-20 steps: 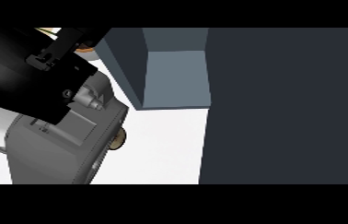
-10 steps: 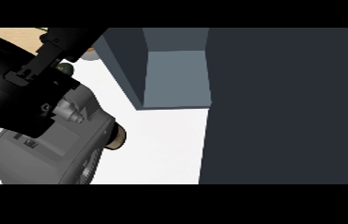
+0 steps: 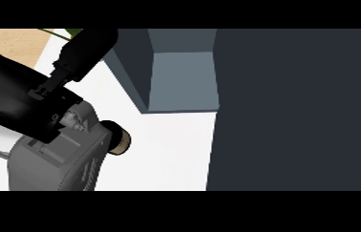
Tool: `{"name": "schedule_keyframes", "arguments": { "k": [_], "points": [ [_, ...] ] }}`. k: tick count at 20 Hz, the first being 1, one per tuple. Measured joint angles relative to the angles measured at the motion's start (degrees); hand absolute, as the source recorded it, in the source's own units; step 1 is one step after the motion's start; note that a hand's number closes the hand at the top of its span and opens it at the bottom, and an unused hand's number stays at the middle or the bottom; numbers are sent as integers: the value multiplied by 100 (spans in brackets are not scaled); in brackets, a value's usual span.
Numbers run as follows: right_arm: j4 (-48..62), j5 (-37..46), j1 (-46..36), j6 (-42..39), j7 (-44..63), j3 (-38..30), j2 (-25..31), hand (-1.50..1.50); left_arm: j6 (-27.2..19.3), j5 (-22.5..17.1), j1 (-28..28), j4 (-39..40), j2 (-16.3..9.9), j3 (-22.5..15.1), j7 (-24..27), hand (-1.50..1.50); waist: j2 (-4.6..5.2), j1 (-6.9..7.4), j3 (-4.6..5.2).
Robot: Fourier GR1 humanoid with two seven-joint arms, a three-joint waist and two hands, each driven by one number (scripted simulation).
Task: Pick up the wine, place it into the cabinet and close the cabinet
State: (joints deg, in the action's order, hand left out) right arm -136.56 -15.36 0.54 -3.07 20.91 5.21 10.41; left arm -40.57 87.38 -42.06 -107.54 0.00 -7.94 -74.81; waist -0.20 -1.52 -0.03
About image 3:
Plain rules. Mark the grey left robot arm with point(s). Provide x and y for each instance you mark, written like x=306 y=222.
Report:
x=60 y=165

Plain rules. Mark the dark wine bottle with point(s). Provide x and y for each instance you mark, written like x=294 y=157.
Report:
x=118 y=139

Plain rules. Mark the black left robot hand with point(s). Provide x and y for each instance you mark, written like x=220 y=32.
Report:
x=32 y=99

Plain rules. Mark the grey open cabinet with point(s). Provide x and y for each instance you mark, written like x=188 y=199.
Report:
x=180 y=80

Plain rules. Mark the green plant leaf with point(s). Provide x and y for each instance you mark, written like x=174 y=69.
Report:
x=69 y=32

